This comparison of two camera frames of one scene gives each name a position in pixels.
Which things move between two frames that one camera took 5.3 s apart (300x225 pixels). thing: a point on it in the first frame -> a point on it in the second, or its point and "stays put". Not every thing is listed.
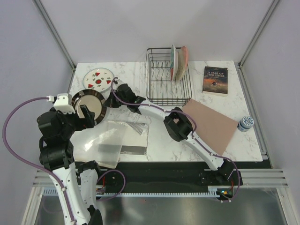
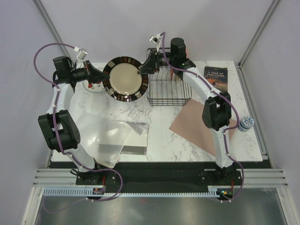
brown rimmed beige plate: [94, 101] -> [124, 83]
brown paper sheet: [214, 130] stays put
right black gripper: [110, 102] -> [151, 64]
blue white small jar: [245, 123] stays put
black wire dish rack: [161, 90] stays put
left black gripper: [83, 123] -> [95, 75]
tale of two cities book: [215, 81] stays put
